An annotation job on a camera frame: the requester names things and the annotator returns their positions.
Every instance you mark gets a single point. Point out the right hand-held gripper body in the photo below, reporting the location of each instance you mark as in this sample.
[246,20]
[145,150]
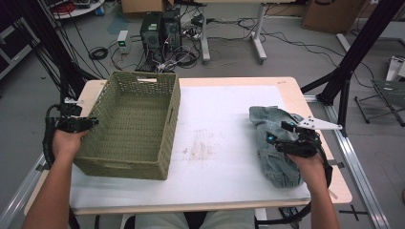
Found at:
[302,148]

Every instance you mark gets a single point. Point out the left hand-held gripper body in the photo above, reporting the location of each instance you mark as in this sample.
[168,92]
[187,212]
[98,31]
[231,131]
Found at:
[71,124]

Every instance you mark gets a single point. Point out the light blue denim skirt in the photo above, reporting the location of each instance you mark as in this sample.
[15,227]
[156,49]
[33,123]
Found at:
[273,167]

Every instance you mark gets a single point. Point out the green woven basket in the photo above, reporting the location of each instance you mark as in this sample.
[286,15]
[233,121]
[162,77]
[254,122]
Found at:
[127,127]

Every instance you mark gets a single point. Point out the person's left hand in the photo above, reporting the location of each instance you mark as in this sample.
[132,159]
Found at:
[67,144]

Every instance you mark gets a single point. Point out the person's right hand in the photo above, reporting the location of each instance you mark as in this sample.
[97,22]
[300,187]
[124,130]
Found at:
[313,173]

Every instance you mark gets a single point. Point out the grey tape strip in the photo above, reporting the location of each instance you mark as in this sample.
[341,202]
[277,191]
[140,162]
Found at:
[42,167]
[336,164]

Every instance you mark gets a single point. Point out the thin wooden stick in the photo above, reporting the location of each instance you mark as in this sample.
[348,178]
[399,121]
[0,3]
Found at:
[333,194]

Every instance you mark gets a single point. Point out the white foam mat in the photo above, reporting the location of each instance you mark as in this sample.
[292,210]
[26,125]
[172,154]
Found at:
[216,178]

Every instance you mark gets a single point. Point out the black metal stand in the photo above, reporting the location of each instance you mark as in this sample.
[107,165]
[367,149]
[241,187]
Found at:
[359,47]
[52,47]

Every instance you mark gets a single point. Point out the white power supply box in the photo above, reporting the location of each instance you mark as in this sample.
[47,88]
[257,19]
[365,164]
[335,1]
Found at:
[123,41]

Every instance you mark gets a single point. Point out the person's right leg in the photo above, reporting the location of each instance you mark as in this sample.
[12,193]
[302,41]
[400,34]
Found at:
[229,221]

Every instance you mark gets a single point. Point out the person's leg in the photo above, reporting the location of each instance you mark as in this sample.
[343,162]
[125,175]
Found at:
[229,221]
[159,221]

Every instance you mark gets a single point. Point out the dark shelf unit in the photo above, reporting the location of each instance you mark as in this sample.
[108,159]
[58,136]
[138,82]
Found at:
[12,44]

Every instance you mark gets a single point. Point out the black folding stand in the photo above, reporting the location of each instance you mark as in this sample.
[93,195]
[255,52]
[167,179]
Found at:
[390,92]

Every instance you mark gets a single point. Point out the black computer tower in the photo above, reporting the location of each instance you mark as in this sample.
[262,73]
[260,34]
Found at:
[151,31]
[172,30]

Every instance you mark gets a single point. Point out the round white table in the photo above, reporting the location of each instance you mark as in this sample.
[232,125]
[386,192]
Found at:
[79,9]

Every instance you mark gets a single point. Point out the large cardboard box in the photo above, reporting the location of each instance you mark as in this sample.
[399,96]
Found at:
[331,17]

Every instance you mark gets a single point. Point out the person's left leg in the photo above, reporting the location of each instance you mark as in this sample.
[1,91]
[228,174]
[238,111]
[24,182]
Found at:
[159,221]

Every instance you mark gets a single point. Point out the white plastic object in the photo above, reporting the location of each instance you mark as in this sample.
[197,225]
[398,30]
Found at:
[394,68]

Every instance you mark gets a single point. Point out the small cardboard box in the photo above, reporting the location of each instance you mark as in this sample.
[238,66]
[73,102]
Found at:
[143,5]

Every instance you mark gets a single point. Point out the aluminium rail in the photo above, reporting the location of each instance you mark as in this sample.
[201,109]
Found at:
[353,165]
[19,197]

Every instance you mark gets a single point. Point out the white desk frame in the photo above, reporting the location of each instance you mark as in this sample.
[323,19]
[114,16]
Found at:
[258,44]

